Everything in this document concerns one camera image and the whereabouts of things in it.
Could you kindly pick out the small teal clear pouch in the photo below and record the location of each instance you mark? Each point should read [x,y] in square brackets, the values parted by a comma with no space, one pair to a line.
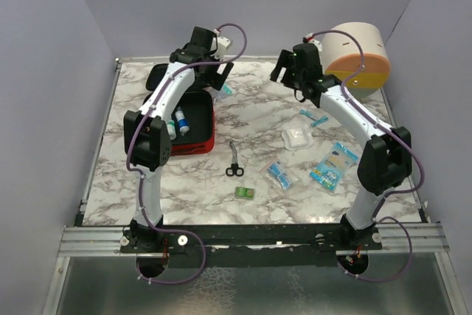
[223,93]

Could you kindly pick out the teal wrapped swab pieces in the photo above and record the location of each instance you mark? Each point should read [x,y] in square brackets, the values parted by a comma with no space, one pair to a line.
[315,121]

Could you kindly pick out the red black medicine case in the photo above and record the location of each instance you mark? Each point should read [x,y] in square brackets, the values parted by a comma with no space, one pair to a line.
[197,106]

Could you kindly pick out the black handled scissors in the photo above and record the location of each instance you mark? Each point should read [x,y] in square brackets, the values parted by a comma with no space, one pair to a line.
[234,169]

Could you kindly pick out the round pastel drawer cabinet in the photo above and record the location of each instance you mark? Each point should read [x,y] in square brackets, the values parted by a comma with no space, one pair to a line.
[342,57]

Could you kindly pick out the white bottle blue label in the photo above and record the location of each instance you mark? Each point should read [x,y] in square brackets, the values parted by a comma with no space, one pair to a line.
[183,125]

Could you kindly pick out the small green box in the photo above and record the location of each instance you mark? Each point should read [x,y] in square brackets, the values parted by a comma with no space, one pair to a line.
[244,192]

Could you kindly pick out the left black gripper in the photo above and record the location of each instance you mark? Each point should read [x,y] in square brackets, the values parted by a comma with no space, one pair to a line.
[216,79]

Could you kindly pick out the blue yellow plaster pack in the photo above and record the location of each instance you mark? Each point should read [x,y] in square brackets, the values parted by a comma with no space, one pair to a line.
[334,165]

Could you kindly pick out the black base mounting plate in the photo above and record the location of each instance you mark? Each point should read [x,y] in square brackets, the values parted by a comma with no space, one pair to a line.
[246,245]

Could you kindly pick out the clear bottle green label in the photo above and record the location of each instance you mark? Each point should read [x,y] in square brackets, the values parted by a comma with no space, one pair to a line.
[171,129]

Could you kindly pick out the white gauze clear bag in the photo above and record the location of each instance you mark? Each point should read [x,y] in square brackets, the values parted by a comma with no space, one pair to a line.
[296,138]

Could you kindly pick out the blue packets clear bag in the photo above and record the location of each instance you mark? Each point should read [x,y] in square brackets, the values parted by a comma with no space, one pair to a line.
[277,171]

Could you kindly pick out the aluminium frame rail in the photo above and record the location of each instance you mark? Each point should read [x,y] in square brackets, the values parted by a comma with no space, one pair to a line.
[104,241]

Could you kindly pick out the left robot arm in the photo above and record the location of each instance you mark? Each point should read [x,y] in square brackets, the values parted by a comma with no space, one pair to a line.
[199,63]

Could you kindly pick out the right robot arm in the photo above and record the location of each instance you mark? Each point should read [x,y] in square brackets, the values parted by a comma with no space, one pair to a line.
[385,162]

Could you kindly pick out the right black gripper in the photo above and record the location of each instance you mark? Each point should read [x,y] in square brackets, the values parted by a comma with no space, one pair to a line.
[285,60]

